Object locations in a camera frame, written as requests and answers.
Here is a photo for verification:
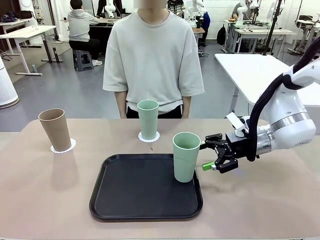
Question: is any person in blue top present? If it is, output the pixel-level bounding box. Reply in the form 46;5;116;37
201;11;212;47

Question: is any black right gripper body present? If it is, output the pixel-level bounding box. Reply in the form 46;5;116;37
224;131;252;161

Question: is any person's right forearm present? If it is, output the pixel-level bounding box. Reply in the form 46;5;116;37
115;90;128;119

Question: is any light green plastic cup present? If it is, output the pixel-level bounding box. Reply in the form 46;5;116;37
136;99;160;140
172;131;202;183

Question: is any person in grey hoodie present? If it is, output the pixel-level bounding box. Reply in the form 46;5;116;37
67;0;107;67

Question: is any purple item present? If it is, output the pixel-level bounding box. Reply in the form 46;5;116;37
1;12;16;23

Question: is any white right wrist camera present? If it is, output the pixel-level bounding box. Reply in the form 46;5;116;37
225;112;251;138

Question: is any black tripod pole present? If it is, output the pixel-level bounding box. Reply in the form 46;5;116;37
261;0;285;57

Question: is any brown plastic cup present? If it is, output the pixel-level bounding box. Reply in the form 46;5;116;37
38;108;73;152

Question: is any person in patterned sweater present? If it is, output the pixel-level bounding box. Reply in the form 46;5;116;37
167;0;186;18

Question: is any black backpack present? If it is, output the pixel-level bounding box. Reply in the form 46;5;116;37
216;24;227;47

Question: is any white paper doily coaster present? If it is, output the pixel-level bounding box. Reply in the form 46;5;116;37
49;137;77;153
137;131;161;143

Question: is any large white table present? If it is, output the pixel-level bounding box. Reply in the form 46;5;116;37
214;53;320;120

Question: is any black cable sleeve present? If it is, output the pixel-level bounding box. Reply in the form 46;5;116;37
246;34;320;162

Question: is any person in dark top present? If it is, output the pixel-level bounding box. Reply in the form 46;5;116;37
231;2;245;21

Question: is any black desk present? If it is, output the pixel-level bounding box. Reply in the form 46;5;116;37
88;18;118;57

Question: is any black plastic tray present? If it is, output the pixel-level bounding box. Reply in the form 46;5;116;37
88;153;204;222

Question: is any black bag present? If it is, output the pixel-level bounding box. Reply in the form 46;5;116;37
13;10;33;19

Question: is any brown wooden desk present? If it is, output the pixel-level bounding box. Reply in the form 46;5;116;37
192;26;206;48

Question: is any grey plastic stool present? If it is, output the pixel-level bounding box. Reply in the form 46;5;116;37
73;49;95;73

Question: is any person's left forearm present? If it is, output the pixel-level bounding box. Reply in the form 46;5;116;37
181;94;193;119

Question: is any white workbench table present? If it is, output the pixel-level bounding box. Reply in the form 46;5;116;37
296;19;320;61
233;28;297;55

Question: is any white desk with white legs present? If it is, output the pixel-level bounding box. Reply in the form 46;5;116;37
0;24;59;76
0;18;35;31

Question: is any person in beige shirt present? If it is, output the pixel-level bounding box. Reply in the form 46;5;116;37
102;0;205;120

